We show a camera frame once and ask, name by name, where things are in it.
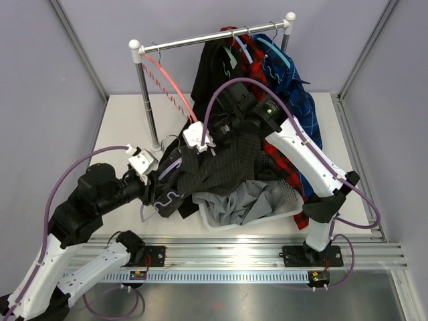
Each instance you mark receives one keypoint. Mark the aluminium rail base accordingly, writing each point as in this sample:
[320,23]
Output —
[250,260]

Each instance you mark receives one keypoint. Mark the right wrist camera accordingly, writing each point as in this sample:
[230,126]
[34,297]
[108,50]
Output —
[194,138]

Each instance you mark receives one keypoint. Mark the black pinstripe shirt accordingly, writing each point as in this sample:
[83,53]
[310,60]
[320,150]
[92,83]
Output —
[222,171]

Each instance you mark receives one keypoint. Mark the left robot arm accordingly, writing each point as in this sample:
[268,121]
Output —
[45,293]

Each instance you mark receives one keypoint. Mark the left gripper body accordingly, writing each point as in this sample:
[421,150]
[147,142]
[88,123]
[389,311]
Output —
[147,192]

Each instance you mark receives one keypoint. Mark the teal hanger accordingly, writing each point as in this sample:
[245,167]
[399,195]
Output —
[272,46]

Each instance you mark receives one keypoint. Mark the light blue hanger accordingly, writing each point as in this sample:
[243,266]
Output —
[244,49]

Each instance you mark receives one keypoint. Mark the blue plaid shirt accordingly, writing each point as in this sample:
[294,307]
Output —
[288,86]

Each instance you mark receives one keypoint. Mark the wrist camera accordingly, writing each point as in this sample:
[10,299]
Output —
[142,161]
[194,138]

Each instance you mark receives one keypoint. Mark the grey shirt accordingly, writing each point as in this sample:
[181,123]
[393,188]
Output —
[252,200]

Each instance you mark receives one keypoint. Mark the mint green hanger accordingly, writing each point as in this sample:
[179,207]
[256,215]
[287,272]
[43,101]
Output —
[232,66]

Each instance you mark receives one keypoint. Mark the black plain shirt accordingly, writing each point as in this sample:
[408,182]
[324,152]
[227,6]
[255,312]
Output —
[210,75]

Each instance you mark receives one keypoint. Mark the white plastic basket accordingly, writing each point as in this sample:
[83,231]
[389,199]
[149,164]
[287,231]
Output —
[291,207]

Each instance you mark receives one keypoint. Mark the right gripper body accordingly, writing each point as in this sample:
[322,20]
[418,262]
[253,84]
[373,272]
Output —
[229,130]

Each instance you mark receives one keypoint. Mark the lilac hanger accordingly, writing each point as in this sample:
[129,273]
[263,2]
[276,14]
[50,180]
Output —
[165,198]

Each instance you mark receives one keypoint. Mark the clothes rack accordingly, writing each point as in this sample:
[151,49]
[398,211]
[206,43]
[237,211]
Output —
[137,51]

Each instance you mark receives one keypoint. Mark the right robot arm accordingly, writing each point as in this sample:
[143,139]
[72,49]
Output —
[254,108]

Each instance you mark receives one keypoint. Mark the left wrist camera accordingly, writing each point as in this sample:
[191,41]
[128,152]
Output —
[142,161]

